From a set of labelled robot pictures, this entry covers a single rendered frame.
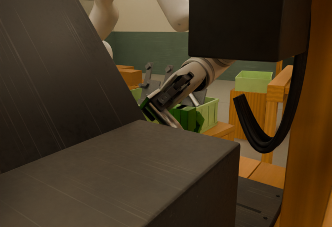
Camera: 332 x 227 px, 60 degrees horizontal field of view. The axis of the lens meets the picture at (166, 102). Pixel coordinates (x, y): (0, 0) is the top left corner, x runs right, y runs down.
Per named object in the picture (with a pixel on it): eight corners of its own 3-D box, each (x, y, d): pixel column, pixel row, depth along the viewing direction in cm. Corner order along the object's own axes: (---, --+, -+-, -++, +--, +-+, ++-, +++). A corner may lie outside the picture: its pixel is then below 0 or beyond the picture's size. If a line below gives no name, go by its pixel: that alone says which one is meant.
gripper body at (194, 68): (174, 77, 75) (148, 95, 67) (195, 51, 68) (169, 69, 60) (194, 97, 74) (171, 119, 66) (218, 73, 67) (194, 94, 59)
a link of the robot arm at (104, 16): (96, 72, 130) (61, 76, 119) (85, 51, 133) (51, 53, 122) (148, -16, 95) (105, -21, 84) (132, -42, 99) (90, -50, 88)
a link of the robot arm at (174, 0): (201, -45, 77) (258, 49, 70) (169, -3, 89) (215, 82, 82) (178, -51, 71) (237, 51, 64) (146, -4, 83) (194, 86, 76)
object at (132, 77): (93, 87, 687) (92, 68, 676) (117, 81, 753) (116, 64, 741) (132, 93, 623) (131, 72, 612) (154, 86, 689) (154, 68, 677)
